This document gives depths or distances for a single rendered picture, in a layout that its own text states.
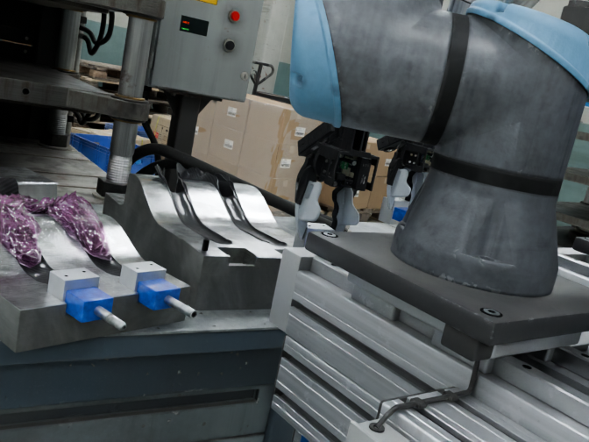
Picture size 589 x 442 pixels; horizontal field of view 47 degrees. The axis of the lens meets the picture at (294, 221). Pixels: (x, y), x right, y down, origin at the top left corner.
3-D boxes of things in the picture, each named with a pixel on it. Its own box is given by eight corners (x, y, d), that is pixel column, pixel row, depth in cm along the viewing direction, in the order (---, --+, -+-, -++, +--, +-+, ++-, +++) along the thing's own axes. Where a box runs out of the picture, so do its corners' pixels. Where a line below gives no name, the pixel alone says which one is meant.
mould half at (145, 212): (329, 308, 118) (346, 234, 115) (194, 310, 103) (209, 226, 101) (210, 224, 158) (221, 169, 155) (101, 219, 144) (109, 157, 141)
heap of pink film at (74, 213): (124, 259, 102) (132, 210, 101) (11, 269, 89) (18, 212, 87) (38, 211, 118) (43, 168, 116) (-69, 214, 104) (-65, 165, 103)
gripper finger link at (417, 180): (423, 216, 148) (427, 175, 144) (403, 209, 152) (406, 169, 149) (432, 213, 149) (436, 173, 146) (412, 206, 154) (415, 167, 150)
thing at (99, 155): (155, 182, 497) (160, 153, 492) (107, 181, 466) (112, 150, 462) (111, 163, 535) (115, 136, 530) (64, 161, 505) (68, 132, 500)
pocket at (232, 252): (253, 279, 108) (258, 257, 107) (224, 278, 105) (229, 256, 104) (241, 268, 111) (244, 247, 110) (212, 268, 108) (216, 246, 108)
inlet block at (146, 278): (204, 331, 90) (211, 293, 89) (175, 337, 86) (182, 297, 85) (145, 295, 98) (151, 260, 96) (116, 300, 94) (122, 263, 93)
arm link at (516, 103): (585, 188, 55) (635, 20, 52) (424, 154, 56) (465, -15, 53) (542, 170, 67) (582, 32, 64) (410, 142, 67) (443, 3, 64)
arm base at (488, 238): (584, 293, 62) (615, 189, 60) (486, 301, 53) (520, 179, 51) (457, 242, 74) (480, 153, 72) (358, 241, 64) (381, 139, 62)
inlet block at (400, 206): (436, 238, 144) (443, 213, 143) (422, 238, 141) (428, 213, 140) (392, 220, 154) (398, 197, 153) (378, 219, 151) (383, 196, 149)
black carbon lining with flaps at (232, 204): (291, 258, 118) (301, 206, 116) (208, 256, 109) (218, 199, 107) (209, 205, 146) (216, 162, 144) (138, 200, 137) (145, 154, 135)
